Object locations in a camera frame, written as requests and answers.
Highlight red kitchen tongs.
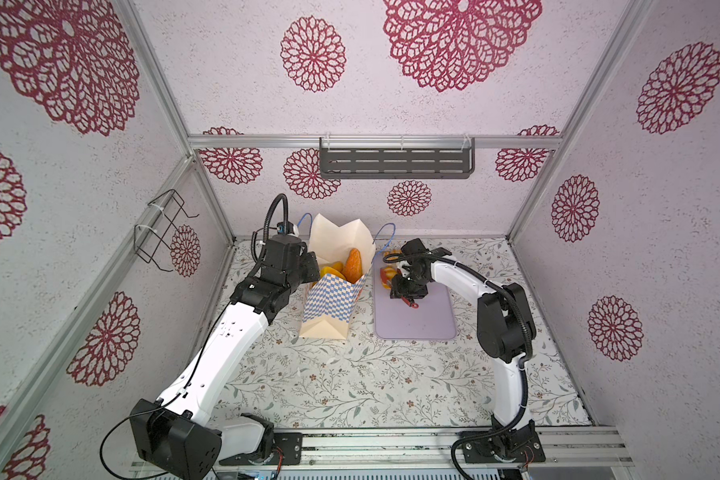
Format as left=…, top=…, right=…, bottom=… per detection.
left=402, top=298, right=419, bottom=309

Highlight twisted light bread roll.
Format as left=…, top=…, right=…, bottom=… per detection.
left=383, top=250, right=405, bottom=264

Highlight striped swirl bread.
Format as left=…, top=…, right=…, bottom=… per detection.
left=320, top=262, right=346, bottom=280

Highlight blue checkered paper bag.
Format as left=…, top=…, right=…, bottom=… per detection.
left=299, top=214, right=380, bottom=340

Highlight long orange bread loaf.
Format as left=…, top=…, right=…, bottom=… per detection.
left=342, top=248, right=365, bottom=284

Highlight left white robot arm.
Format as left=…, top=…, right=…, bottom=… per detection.
left=128, top=234, right=319, bottom=479

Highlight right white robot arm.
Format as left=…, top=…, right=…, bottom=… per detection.
left=383, top=239, right=536, bottom=448

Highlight lavender tray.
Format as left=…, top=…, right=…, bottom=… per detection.
left=371, top=253, right=457, bottom=341

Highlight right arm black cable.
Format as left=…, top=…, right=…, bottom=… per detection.
left=383, top=250, right=536, bottom=480

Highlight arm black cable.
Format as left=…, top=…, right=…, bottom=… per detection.
left=99, top=193, right=292, bottom=480
left=383, top=250, right=536, bottom=480

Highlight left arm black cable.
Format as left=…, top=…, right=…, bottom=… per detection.
left=99, top=193, right=292, bottom=480

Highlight grey wall shelf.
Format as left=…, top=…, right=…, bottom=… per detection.
left=318, top=138, right=475, bottom=180

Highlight black wire wall rack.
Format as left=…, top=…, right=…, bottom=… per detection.
left=132, top=189, right=201, bottom=278

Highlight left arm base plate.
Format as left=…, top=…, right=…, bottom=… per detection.
left=218, top=431, right=304, bottom=467

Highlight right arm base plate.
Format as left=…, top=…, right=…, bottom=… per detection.
left=457, top=420, right=546, bottom=465

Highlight aluminium front rail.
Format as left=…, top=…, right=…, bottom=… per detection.
left=131, top=427, right=631, bottom=475

